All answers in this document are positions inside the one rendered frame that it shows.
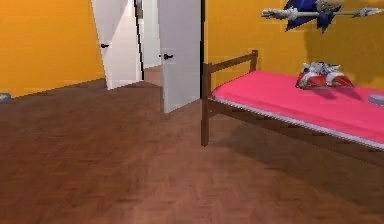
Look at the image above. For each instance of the white room door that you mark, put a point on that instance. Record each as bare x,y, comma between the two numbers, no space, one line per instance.
118,43
180,50

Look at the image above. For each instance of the red and white toy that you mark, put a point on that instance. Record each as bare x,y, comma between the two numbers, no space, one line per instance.
321,76

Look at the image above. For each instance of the grey round disc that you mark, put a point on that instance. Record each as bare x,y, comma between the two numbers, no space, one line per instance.
377,99

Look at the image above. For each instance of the blue object on floor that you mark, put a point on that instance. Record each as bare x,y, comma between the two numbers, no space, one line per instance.
4,97

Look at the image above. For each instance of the pink bed with wooden frame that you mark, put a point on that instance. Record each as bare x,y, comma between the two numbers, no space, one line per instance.
286,100

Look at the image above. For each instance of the blue and grey wall ornament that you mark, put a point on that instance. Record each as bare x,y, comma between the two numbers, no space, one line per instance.
310,13

